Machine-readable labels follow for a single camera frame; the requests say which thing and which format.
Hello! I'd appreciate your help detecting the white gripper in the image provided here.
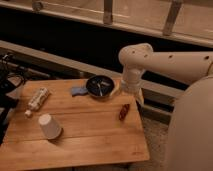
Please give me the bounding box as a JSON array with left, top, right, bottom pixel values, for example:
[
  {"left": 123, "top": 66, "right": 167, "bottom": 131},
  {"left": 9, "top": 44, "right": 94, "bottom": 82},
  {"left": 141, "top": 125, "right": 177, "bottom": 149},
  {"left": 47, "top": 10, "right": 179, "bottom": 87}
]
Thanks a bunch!
[{"left": 110, "top": 68, "right": 144, "bottom": 106}]

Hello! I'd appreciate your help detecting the black ceramic bowl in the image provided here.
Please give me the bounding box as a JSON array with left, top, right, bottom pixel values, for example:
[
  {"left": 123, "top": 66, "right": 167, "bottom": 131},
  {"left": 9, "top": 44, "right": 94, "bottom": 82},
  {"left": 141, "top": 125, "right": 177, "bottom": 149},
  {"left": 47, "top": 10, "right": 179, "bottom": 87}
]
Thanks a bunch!
[{"left": 86, "top": 75, "right": 115, "bottom": 98}]

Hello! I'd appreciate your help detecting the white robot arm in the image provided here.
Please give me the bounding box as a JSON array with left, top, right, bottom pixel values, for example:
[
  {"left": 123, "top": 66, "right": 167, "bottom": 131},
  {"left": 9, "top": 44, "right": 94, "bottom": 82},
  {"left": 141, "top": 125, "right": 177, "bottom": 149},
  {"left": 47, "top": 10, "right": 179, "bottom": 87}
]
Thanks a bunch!
[{"left": 118, "top": 43, "right": 213, "bottom": 171}]

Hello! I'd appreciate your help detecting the utensil inside bowl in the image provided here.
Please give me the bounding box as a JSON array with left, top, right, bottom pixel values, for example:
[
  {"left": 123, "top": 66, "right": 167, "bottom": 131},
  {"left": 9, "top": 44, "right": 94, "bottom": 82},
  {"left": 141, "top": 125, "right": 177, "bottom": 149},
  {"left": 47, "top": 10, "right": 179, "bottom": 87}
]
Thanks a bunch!
[{"left": 93, "top": 81, "right": 110, "bottom": 97}]

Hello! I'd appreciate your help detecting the red brown small object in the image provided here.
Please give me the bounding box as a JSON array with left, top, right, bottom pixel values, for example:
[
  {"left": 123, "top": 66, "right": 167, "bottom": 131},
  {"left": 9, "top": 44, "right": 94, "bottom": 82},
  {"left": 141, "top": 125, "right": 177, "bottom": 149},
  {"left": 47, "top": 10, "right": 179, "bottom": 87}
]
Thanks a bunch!
[{"left": 119, "top": 104, "right": 130, "bottom": 121}]

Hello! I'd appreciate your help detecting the blue sponge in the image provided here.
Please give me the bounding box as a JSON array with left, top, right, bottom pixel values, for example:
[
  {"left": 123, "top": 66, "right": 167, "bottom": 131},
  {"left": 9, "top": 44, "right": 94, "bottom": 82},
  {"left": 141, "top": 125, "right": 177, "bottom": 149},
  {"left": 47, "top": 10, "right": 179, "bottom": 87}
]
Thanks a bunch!
[{"left": 71, "top": 87, "right": 88, "bottom": 97}]

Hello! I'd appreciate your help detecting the white paper cup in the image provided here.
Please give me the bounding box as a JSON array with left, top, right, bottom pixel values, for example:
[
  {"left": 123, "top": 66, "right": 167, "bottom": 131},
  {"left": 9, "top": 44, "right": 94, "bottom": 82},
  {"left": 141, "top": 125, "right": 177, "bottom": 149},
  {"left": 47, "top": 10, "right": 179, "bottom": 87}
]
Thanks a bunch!
[{"left": 38, "top": 114, "right": 62, "bottom": 140}]

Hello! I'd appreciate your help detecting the white plastic bottle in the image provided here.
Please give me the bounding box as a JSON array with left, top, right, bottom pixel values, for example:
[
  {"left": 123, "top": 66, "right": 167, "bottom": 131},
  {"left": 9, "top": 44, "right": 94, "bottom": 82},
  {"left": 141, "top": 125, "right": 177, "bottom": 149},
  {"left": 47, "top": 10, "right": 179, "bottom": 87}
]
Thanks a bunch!
[{"left": 25, "top": 87, "right": 50, "bottom": 117}]

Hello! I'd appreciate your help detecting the black equipment at left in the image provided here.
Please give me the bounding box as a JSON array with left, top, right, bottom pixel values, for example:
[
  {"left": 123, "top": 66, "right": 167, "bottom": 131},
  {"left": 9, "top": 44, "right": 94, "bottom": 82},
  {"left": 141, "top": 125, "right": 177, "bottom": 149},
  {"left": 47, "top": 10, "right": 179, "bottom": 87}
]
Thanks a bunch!
[{"left": 0, "top": 54, "right": 26, "bottom": 144}]

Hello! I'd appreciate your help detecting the metal railing frame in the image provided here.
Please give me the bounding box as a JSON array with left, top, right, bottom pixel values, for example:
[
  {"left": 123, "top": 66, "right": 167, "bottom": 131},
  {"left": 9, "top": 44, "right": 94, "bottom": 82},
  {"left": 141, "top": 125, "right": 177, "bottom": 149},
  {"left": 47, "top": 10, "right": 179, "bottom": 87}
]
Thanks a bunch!
[{"left": 0, "top": 0, "right": 213, "bottom": 48}]

